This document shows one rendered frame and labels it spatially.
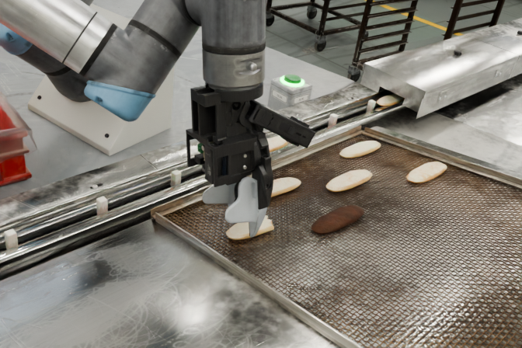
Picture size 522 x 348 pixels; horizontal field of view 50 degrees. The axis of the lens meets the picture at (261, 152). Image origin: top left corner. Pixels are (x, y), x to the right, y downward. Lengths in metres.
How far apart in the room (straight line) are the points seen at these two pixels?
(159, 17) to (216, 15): 0.09
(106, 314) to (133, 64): 0.29
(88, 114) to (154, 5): 0.48
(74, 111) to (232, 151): 0.55
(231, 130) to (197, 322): 0.23
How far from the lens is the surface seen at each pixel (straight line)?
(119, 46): 0.69
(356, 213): 0.82
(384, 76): 1.38
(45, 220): 0.89
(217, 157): 0.66
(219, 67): 0.64
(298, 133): 0.73
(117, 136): 1.08
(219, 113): 0.66
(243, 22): 0.63
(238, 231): 0.77
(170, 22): 0.70
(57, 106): 1.20
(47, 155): 1.10
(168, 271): 0.72
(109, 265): 0.74
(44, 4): 0.69
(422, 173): 0.96
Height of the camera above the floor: 1.41
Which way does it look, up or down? 31 degrees down
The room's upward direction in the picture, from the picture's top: 9 degrees clockwise
